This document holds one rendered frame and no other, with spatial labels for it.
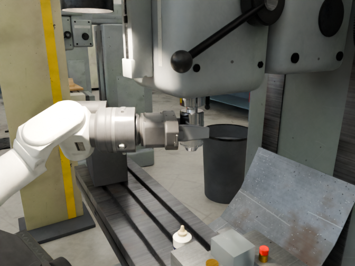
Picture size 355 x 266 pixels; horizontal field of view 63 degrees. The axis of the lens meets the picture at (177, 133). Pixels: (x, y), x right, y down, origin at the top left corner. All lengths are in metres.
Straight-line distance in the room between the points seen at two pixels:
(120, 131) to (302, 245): 0.54
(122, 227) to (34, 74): 1.55
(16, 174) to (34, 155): 0.04
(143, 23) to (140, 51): 0.04
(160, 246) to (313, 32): 0.57
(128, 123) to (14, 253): 1.02
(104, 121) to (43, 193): 1.94
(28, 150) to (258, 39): 0.42
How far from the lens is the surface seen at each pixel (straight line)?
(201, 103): 0.55
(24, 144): 0.54
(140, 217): 0.88
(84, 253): 2.27
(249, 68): 0.51
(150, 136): 0.53
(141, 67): 0.49
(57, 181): 2.42
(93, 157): 1.02
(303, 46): 0.57
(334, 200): 0.82
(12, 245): 1.50
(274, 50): 0.54
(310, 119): 0.84
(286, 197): 0.88
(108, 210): 0.93
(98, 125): 0.54
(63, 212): 2.55
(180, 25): 0.43
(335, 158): 0.82
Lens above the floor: 1.40
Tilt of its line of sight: 18 degrees down
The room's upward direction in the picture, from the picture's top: straight up
